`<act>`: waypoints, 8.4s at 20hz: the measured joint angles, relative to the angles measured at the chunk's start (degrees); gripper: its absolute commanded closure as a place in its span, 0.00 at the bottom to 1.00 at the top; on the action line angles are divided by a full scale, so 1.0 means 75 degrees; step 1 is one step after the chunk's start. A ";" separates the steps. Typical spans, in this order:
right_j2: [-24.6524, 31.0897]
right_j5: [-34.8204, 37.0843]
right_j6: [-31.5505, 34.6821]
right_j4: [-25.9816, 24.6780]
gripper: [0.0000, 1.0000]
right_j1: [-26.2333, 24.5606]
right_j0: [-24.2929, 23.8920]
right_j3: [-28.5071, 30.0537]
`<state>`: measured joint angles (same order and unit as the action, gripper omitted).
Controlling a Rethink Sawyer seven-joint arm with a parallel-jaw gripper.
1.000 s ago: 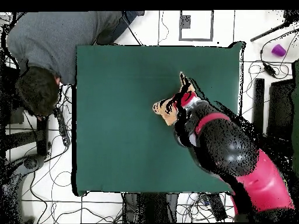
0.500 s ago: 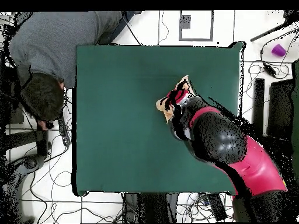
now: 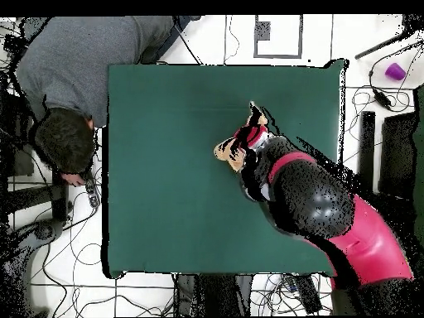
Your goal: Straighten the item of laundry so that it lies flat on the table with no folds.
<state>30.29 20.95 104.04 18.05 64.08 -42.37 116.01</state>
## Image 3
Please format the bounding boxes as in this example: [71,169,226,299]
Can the orange terry towel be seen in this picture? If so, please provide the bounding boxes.
[213,100,270,173]

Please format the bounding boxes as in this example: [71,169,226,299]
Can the person's hand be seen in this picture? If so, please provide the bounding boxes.
[60,171,88,188]

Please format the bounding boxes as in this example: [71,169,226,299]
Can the dark green table cloth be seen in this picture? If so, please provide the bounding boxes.
[101,58,349,279]

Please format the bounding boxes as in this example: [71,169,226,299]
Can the black stand bar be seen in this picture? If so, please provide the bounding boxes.
[51,171,71,222]
[358,110,376,195]

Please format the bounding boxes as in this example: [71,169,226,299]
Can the black power adapter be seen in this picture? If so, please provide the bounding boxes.
[371,86,394,111]

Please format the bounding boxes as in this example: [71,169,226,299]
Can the black panel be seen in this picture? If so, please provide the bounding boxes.
[378,111,419,201]
[0,95,35,177]

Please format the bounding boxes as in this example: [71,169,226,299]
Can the purple cup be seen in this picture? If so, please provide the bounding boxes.
[384,62,407,82]

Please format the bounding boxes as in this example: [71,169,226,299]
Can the black rod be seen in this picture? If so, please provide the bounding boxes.
[353,26,418,61]

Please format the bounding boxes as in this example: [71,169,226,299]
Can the black device box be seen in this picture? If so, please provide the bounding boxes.
[292,273,324,316]

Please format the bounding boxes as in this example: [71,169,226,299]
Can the black power strip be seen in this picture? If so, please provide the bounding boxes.
[84,178,101,209]

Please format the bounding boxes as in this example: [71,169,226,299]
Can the person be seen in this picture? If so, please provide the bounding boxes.
[12,15,203,176]

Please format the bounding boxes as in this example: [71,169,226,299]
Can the black square floor frame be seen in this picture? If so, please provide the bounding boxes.
[253,14,304,60]

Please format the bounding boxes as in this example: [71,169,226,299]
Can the black cable tangle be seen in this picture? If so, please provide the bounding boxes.
[251,273,332,316]

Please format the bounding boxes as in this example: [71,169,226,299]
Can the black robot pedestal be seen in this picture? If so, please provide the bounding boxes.
[172,273,254,317]

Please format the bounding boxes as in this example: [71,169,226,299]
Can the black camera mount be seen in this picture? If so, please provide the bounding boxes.
[0,218,65,316]

